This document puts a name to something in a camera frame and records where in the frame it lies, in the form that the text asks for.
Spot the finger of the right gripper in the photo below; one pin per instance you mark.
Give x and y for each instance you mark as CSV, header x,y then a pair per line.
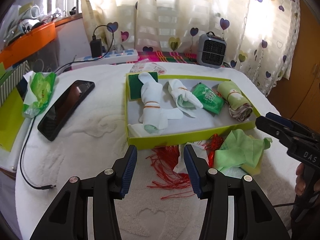
x,y
274,129
279,119

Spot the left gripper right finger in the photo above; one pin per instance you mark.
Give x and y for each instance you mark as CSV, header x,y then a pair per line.
x,y
197,171

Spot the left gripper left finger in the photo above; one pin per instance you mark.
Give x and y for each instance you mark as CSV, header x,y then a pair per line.
x,y
124,169

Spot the red tassel knot ornament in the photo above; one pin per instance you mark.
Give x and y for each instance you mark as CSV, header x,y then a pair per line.
x,y
169,166

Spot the light green cloth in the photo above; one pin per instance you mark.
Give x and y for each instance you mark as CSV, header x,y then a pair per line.
x,y
239,148

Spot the yellow sponge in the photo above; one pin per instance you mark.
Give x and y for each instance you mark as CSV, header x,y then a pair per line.
x,y
253,171

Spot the person's right hand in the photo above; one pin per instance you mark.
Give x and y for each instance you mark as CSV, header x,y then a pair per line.
x,y
300,183

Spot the wooden cabinet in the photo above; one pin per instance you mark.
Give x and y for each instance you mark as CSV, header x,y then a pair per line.
x,y
298,97

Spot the rolled green patterned towel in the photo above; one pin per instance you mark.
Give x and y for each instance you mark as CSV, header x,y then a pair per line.
x,y
240,107

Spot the lime green shallow box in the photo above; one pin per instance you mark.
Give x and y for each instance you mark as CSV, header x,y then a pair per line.
x,y
187,129

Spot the white textured table cover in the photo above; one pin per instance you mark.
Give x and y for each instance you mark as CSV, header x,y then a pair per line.
x,y
94,137

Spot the long white rolled sock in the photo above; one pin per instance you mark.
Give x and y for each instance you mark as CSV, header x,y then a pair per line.
x,y
154,119

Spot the green tissue packet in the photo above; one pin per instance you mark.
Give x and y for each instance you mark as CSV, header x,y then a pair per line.
x,y
211,101

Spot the small white rolled sock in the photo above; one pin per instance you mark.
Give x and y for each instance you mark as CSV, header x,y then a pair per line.
x,y
185,100

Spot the green scouring pad sponge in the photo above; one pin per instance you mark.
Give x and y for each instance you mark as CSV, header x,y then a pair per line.
x,y
138,81

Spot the black smartphone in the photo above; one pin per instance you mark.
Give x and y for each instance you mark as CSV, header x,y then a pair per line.
x,y
62,109

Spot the grey mini heater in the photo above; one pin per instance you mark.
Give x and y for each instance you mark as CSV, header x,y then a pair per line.
x,y
211,50

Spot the heart pattern curtain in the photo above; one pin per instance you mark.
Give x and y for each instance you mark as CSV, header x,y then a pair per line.
x,y
261,35

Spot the colourful plaid cloth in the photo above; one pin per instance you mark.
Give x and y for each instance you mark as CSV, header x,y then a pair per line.
x,y
164,56

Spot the clear plastic wrapper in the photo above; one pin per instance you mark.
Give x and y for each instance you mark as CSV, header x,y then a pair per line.
x,y
140,67

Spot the white power strip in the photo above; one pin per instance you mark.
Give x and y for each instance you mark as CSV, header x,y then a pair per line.
x,y
130,55

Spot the green wet wipes pack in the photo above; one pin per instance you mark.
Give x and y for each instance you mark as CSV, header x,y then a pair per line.
x,y
40,88

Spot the black power adapter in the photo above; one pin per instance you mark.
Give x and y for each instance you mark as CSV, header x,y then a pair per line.
x,y
96,48

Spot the striped green gift box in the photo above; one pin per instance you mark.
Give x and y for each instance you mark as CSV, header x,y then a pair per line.
x,y
11,106

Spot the orange tray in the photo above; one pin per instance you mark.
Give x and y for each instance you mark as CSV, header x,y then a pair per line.
x,y
28,44

